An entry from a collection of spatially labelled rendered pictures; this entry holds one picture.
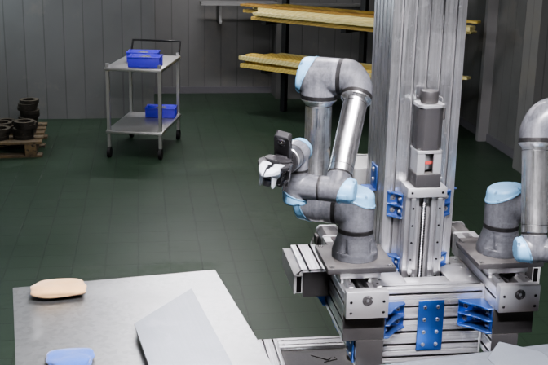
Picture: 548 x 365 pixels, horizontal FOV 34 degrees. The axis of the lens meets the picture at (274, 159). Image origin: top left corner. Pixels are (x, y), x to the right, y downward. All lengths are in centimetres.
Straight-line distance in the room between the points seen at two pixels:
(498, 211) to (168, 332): 122
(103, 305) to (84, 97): 737
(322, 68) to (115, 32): 704
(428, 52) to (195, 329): 124
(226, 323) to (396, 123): 98
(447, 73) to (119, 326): 136
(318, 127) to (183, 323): 82
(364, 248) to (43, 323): 104
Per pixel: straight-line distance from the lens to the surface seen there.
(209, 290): 268
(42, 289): 264
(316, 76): 282
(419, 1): 300
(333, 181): 264
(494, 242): 308
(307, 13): 944
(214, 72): 1130
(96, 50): 979
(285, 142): 247
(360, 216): 290
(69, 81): 986
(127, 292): 267
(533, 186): 274
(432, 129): 299
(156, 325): 241
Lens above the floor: 210
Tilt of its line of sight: 15 degrees down
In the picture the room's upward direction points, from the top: 1 degrees clockwise
